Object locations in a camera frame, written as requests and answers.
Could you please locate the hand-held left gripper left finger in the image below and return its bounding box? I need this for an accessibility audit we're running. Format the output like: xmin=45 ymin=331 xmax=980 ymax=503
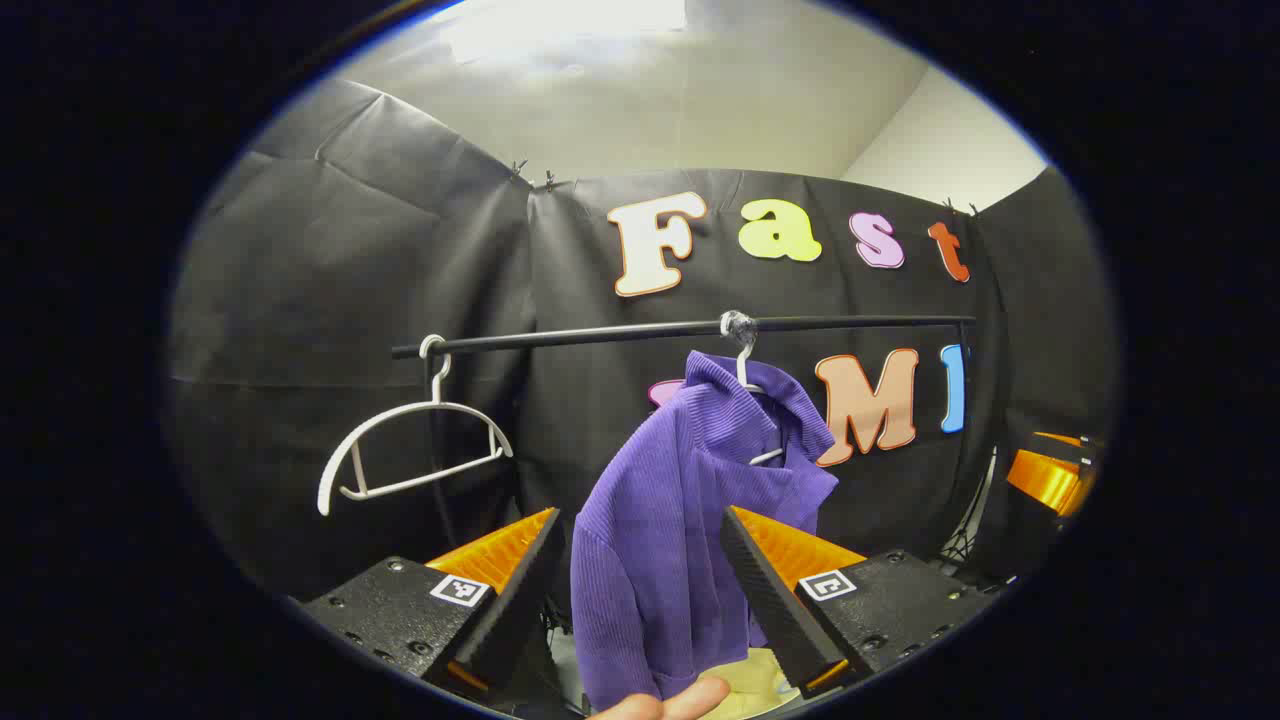
xmin=300 ymin=507 xmax=567 ymax=701

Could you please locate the purple ribbed knit top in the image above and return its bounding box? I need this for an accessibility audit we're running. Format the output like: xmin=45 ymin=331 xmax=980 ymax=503
xmin=570 ymin=350 xmax=841 ymax=711

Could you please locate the white plastic clothes hanger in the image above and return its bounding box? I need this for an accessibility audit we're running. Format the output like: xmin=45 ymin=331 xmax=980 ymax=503
xmin=730 ymin=335 xmax=791 ymax=468
xmin=317 ymin=334 xmax=515 ymax=517

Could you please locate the ceiling light panel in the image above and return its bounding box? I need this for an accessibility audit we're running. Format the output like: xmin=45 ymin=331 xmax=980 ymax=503
xmin=440 ymin=0 xmax=691 ymax=63

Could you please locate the black clothes rack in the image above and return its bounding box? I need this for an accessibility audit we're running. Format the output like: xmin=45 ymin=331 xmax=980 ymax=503
xmin=392 ymin=314 xmax=981 ymax=561

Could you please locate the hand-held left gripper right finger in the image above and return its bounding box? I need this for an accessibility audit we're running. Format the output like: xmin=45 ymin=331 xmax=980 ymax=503
xmin=720 ymin=505 xmax=1003 ymax=701

